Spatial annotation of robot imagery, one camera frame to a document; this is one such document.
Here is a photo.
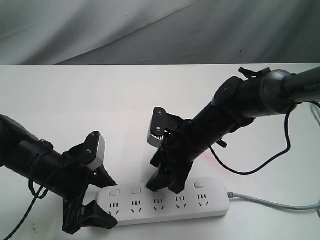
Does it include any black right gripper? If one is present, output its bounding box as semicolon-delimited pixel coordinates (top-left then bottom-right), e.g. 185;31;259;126
146;113;199;194

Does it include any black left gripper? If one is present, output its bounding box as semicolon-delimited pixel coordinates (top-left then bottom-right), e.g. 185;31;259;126
62;143;118;235

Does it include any white five-socket power strip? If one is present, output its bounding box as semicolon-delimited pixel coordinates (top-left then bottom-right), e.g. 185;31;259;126
96;177;230;226

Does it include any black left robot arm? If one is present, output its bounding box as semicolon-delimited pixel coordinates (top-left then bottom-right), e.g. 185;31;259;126
0;115;118;235

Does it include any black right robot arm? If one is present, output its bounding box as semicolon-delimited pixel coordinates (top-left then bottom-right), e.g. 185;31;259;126
146;68;320;194

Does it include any grey backdrop cloth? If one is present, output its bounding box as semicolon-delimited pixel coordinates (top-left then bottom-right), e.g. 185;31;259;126
0;0;320;65

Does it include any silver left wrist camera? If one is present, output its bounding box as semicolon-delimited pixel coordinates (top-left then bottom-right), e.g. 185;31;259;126
81;131;106;171

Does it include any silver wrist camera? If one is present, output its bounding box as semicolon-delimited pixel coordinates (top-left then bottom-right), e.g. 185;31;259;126
147;107;168;148
81;131;106;171

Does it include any grey power cable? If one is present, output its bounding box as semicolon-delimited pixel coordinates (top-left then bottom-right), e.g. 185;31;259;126
225;102;320;220

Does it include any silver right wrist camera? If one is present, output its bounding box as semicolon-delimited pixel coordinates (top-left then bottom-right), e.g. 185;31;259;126
147;107;168;148

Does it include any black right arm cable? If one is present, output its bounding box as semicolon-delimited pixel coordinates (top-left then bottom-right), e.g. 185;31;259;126
164;101;320;176

